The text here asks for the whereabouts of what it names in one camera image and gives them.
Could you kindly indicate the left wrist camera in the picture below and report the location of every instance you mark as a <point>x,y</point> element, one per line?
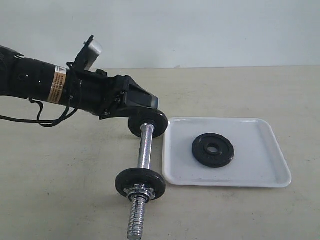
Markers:
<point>88,54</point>

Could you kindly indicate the white plastic tray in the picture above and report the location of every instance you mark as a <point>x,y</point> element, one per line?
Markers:
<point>258,160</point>

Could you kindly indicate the black weight plate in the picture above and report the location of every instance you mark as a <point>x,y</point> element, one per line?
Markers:
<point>155,117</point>
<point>146,178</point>
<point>212,150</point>

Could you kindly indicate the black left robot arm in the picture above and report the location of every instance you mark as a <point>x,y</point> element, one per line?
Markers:
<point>28,78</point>

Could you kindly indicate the silver star collar nut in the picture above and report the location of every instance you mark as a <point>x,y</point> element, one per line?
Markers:
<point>141,190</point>

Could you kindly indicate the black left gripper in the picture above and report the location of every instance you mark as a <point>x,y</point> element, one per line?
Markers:
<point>107,97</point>

